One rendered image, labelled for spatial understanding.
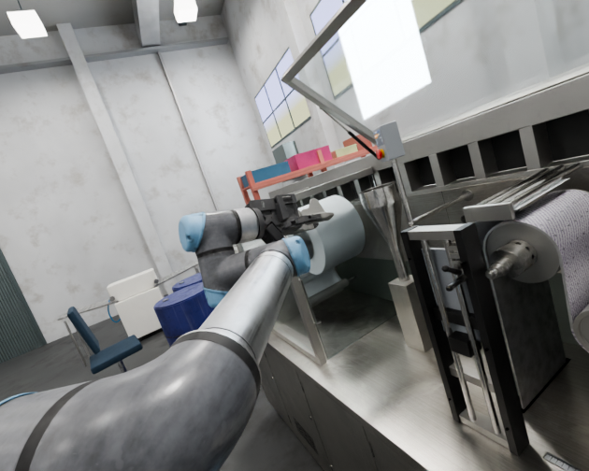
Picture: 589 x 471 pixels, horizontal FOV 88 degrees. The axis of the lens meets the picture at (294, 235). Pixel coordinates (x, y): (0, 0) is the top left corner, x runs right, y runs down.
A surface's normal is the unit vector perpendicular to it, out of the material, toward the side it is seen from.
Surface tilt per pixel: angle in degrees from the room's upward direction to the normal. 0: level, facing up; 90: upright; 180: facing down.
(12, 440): 29
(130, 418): 41
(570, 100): 90
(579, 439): 0
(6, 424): 19
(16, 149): 90
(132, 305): 90
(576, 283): 92
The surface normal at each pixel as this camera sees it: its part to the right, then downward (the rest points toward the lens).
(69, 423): -0.20, -0.82
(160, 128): 0.39, 0.01
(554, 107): -0.83, 0.35
